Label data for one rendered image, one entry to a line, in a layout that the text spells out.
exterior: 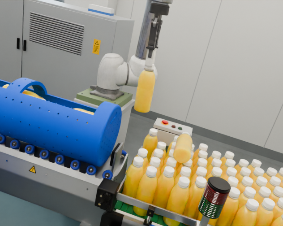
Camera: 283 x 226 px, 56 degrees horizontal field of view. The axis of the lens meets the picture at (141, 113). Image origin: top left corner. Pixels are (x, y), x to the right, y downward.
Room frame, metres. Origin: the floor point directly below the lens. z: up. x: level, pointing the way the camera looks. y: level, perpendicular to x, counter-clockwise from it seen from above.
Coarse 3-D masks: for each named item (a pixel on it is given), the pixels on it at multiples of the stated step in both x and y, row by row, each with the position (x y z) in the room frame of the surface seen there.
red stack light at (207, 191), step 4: (208, 184) 0.61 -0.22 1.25; (208, 188) 0.60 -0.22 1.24; (204, 192) 0.61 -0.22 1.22; (208, 192) 0.59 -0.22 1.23; (212, 192) 0.59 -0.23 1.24; (216, 192) 0.58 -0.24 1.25; (228, 192) 0.59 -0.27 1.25; (204, 196) 0.60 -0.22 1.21; (208, 196) 0.59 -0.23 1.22; (212, 196) 0.58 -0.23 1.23; (216, 196) 0.58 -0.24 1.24; (220, 196) 0.58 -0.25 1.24; (224, 196) 0.58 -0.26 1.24; (208, 200) 0.59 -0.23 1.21; (212, 200) 0.58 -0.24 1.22; (216, 200) 0.58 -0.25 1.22; (220, 200) 0.58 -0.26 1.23; (224, 200) 0.59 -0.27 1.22; (216, 204) 0.58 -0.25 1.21; (220, 204) 0.58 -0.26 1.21
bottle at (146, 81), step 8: (144, 72) 1.05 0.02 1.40; (152, 72) 1.06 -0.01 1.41; (144, 80) 1.04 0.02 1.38; (152, 80) 1.04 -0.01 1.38; (144, 88) 1.03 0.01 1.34; (152, 88) 1.05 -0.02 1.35; (136, 96) 1.05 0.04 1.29; (144, 96) 1.03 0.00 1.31; (136, 104) 1.04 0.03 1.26; (144, 104) 1.03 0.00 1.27; (144, 112) 1.03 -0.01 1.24
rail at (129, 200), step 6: (120, 198) 0.81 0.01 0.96; (126, 198) 0.80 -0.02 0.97; (132, 198) 0.80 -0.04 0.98; (132, 204) 0.80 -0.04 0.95; (138, 204) 0.80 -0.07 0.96; (144, 204) 0.79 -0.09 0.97; (150, 204) 0.79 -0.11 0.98; (156, 210) 0.78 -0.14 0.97; (162, 210) 0.78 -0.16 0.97; (168, 210) 0.78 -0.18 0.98; (168, 216) 0.78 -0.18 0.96; (174, 216) 0.77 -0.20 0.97; (180, 216) 0.77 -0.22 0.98; (186, 216) 0.77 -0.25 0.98; (186, 222) 0.76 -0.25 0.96; (192, 222) 0.76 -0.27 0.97
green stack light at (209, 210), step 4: (200, 200) 0.62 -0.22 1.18; (204, 200) 0.60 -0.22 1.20; (200, 204) 0.61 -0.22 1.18; (204, 204) 0.59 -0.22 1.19; (208, 204) 0.58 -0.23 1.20; (212, 204) 0.58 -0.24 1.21; (200, 208) 0.60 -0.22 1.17; (204, 208) 0.59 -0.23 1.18; (208, 208) 0.58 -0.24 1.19; (212, 208) 0.58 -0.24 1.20; (216, 208) 0.58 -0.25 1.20; (220, 208) 0.58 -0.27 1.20; (200, 212) 0.59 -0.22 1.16; (204, 212) 0.59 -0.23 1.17; (208, 212) 0.58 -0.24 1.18; (212, 212) 0.58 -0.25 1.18; (216, 212) 0.58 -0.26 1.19; (220, 212) 0.59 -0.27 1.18; (208, 216) 0.58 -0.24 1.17; (212, 216) 0.58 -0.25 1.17; (216, 216) 0.58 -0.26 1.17
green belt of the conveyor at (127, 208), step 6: (120, 192) 0.91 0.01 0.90; (120, 204) 0.84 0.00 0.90; (126, 204) 0.85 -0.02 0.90; (120, 210) 0.81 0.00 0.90; (126, 210) 0.82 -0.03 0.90; (132, 210) 0.83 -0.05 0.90; (138, 216) 0.80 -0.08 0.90; (144, 216) 0.81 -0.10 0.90; (156, 216) 0.82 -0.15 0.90; (162, 216) 0.83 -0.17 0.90; (156, 222) 0.79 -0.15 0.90; (162, 222) 0.80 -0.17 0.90; (180, 222) 0.82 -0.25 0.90
